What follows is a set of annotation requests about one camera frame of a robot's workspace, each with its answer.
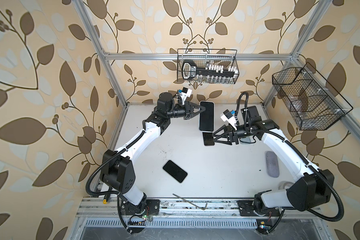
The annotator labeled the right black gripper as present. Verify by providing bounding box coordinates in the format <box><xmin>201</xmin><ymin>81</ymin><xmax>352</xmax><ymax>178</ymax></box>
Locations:
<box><xmin>211</xmin><ymin>124</ymin><xmax>250</xmax><ymax>147</ymax></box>

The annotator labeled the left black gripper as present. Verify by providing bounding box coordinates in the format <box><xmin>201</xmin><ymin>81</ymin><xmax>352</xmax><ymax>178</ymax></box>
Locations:
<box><xmin>164</xmin><ymin>101</ymin><xmax>205</xmax><ymax>120</ymax></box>

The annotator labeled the black phone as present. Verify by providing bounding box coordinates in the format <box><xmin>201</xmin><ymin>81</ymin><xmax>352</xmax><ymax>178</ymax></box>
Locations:
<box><xmin>163</xmin><ymin>160</ymin><xmax>188</xmax><ymax>184</ymax></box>
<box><xmin>199</xmin><ymin>101</ymin><xmax>215</xmax><ymax>133</ymax></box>
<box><xmin>203</xmin><ymin>132</ymin><xmax>215</xmax><ymax>146</ymax></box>

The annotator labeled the pale blue phone case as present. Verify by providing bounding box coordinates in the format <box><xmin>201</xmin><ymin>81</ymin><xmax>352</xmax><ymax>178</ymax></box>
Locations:
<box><xmin>239</xmin><ymin>136</ymin><xmax>257</xmax><ymax>145</ymax></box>

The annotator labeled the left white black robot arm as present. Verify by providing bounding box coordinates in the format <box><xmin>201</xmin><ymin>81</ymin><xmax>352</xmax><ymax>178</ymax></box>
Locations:
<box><xmin>86</xmin><ymin>90</ymin><xmax>206</xmax><ymax>214</ymax></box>

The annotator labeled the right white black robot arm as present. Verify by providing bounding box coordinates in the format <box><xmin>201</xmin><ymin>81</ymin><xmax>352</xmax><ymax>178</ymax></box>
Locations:
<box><xmin>213</xmin><ymin>99</ymin><xmax>345</xmax><ymax>222</ymax></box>

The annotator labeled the black phone tilted front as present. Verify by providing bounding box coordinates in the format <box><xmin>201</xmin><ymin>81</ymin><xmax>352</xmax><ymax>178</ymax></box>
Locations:
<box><xmin>163</xmin><ymin>160</ymin><xmax>188</xmax><ymax>184</ymax></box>

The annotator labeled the black socket holder tool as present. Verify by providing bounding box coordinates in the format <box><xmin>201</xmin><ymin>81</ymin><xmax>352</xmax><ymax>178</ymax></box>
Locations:
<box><xmin>180</xmin><ymin>60</ymin><xmax>239</xmax><ymax>81</ymax></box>

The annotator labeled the grey oval pad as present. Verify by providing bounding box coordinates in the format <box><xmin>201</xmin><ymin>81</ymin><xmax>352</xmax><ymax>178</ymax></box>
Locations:
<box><xmin>266</xmin><ymin>151</ymin><xmax>280</xmax><ymax>178</ymax></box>

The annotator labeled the metal hex key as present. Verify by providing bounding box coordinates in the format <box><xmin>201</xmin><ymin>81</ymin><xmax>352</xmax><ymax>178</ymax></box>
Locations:
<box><xmin>173</xmin><ymin>194</ymin><xmax>208</xmax><ymax>211</ymax></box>

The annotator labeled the black yellow screwdriver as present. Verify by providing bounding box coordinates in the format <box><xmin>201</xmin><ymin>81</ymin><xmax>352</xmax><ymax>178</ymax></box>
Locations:
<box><xmin>103</xmin><ymin>187</ymin><xmax>113</xmax><ymax>204</ymax></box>

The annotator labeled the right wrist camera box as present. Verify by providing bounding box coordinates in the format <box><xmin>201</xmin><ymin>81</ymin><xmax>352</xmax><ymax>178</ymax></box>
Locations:
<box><xmin>221</xmin><ymin>110</ymin><xmax>237</xmax><ymax>130</ymax></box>

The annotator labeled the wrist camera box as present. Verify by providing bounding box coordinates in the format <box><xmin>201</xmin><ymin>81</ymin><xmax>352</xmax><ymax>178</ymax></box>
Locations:
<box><xmin>177</xmin><ymin>88</ymin><xmax>192</xmax><ymax>105</ymax></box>
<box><xmin>221</xmin><ymin>110</ymin><xmax>237</xmax><ymax>130</ymax></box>

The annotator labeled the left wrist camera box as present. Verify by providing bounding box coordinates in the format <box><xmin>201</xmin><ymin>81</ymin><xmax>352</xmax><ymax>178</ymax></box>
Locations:
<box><xmin>177</xmin><ymin>88</ymin><xmax>192</xmax><ymax>105</ymax></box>

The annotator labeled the black wire basket back wall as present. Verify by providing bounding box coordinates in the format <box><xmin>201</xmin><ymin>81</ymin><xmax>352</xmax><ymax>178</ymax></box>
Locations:
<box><xmin>177</xmin><ymin>48</ymin><xmax>240</xmax><ymax>85</ymax></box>

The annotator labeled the black wire basket wall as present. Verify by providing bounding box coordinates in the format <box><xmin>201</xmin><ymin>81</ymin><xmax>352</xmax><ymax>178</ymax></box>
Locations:
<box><xmin>177</xmin><ymin>48</ymin><xmax>240</xmax><ymax>85</ymax></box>
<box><xmin>272</xmin><ymin>63</ymin><xmax>354</xmax><ymax>131</ymax></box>

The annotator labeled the black wire basket right wall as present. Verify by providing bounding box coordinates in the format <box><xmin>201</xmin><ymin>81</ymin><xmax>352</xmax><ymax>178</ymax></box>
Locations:
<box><xmin>272</xmin><ymin>63</ymin><xmax>354</xmax><ymax>131</ymax></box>

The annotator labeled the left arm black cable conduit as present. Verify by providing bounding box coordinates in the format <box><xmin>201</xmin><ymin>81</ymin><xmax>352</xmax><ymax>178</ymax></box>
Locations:
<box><xmin>85</xmin><ymin>128</ymin><xmax>146</xmax><ymax>197</ymax></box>

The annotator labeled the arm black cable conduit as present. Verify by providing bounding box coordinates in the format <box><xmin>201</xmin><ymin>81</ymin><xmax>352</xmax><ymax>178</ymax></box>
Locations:
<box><xmin>236</xmin><ymin>91</ymin><xmax>345</xmax><ymax>222</ymax></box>
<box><xmin>85</xmin><ymin>128</ymin><xmax>146</xmax><ymax>197</ymax></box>

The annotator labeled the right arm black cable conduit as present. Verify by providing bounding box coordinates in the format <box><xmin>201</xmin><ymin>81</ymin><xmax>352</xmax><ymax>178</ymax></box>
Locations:
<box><xmin>236</xmin><ymin>91</ymin><xmax>345</xmax><ymax>222</ymax></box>

